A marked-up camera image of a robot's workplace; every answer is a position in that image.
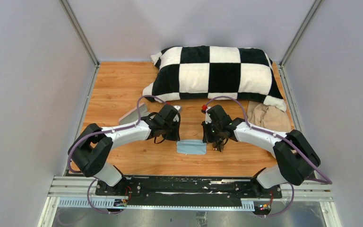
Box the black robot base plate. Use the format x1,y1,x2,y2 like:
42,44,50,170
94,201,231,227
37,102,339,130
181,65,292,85
93,175,282,209

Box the beige crumpled cloth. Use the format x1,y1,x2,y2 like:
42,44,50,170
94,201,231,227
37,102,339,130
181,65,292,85
247,101,293,132

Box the purple cable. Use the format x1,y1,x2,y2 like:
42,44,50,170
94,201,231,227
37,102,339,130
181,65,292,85
67,95,170,215
205,96,333,218

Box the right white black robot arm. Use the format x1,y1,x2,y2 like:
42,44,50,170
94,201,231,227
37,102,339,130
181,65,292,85
201,105,321,198

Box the pink glasses case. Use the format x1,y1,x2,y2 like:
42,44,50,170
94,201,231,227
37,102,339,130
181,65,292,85
118,103,150,125

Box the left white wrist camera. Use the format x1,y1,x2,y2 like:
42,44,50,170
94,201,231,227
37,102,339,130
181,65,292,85
164,104,182,123

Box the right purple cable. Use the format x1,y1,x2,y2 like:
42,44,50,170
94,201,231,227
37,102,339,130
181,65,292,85
205,96,333,218

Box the dark aviator sunglasses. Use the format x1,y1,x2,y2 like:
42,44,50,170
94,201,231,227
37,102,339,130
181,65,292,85
212,139,228,152

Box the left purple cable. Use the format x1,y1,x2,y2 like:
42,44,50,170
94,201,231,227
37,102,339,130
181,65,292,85
67,95,170,215

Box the blue lens cloth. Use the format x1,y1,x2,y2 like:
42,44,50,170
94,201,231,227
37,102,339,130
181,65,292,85
176,140,207,155

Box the slotted aluminium rail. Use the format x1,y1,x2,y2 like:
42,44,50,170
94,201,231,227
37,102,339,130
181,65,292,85
48,175,333,211

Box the black white checkered pillow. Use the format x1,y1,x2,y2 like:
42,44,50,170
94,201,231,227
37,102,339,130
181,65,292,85
142,45,287,111

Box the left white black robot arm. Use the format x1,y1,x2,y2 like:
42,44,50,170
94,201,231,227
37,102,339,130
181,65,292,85
68,104,181,195

